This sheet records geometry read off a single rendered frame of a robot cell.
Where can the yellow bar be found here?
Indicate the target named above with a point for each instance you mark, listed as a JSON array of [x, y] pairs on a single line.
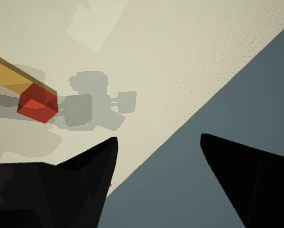
[[37, 100]]

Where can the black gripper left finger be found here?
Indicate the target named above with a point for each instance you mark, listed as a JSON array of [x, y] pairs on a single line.
[[67, 195]]

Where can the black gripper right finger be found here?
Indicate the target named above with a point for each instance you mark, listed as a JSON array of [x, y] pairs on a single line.
[[252, 179]]

